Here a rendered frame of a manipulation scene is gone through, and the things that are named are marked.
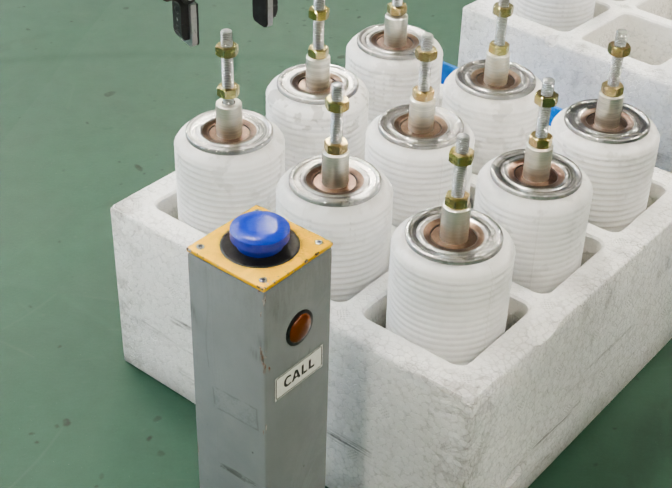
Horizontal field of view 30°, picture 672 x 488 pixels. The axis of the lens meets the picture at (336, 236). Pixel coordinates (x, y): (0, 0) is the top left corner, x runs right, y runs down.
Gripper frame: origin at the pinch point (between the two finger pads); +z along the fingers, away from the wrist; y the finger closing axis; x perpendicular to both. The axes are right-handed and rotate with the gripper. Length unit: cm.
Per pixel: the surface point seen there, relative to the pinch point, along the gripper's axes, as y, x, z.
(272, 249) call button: -11.2, -25.4, 3.5
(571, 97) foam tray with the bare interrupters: 48, 6, 24
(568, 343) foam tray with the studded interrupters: 15.4, -28.1, 21.4
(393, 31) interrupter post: 21.8, 6.0, 9.0
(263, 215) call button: -10.2, -22.5, 2.9
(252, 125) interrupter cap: 2.2, -0.2, 10.6
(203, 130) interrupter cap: -1.9, 1.2, 10.5
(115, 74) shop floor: 16, 59, 36
